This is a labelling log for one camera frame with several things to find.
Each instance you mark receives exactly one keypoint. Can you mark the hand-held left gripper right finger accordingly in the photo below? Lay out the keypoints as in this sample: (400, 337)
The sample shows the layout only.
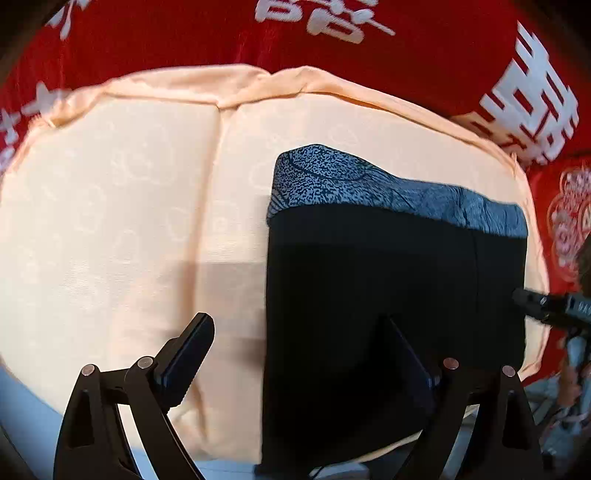
(411, 355)

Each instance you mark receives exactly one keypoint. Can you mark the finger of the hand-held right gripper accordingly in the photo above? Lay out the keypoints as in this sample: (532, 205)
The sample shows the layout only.
(538, 305)

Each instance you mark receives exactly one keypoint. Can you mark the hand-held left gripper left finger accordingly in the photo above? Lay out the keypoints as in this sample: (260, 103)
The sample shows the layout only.
(184, 364)

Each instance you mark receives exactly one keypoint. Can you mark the black pants with grey waistband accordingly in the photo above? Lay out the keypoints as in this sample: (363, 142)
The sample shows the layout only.
(369, 286)

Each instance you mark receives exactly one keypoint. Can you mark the person's right hand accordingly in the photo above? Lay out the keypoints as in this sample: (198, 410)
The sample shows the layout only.
(565, 374)

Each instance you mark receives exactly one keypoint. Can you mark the pale orange mat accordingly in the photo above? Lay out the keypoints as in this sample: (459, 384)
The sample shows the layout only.
(129, 221)

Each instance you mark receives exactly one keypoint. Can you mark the red printed cloth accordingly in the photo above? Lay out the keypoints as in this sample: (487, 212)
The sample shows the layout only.
(415, 69)

